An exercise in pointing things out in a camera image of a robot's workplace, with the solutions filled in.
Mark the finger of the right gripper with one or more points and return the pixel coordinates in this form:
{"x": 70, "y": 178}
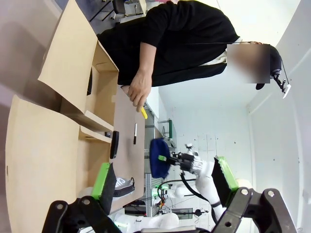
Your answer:
{"x": 167, "y": 160}

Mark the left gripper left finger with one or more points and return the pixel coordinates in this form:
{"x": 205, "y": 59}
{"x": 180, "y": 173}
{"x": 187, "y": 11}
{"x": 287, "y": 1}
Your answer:
{"x": 104, "y": 184}

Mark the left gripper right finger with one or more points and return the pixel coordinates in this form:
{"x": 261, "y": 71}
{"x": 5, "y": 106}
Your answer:
{"x": 226, "y": 182}

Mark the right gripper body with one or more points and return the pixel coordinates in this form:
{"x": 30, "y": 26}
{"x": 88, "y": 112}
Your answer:
{"x": 190, "y": 163}

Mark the blue Campus pencil case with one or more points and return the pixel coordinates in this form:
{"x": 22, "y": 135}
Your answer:
{"x": 158, "y": 148}

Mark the yellow marker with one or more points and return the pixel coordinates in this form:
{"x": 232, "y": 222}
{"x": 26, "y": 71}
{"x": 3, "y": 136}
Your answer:
{"x": 144, "y": 113}

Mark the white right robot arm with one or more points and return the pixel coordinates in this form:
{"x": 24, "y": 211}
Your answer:
{"x": 206, "y": 189}

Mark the person's right forearm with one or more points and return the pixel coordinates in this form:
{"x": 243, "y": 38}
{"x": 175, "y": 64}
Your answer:
{"x": 147, "y": 58}

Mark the open cardboard box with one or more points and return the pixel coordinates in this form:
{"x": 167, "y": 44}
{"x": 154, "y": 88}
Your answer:
{"x": 48, "y": 145}

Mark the person's right hand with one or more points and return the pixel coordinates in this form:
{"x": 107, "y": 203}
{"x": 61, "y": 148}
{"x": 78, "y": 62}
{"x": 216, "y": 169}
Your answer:
{"x": 139, "y": 89}

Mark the grey Campus pencil case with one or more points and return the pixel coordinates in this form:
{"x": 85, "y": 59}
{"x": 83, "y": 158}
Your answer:
{"x": 124, "y": 185}

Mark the black rectangular remote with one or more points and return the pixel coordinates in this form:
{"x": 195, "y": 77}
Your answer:
{"x": 114, "y": 144}

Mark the black and white pen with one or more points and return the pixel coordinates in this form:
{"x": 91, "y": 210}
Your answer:
{"x": 135, "y": 133}

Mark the small black item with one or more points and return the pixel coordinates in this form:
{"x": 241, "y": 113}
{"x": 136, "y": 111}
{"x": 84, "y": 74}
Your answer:
{"x": 107, "y": 134}

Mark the person in black shirt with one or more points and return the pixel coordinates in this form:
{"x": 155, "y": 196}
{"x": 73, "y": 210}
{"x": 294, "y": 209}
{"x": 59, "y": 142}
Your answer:
{"x": 189, "y": 36}

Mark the black cap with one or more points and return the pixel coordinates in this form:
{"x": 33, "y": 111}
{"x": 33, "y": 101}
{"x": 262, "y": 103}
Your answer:
{"x": 275, "y": 63}

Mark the aluminium frame post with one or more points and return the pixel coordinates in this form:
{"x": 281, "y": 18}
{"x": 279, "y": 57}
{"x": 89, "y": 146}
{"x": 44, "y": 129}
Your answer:
{"x": 148, "y": 189}

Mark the head-mounted camera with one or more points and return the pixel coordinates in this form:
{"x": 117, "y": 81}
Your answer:
{"x": 283, "y": 85}

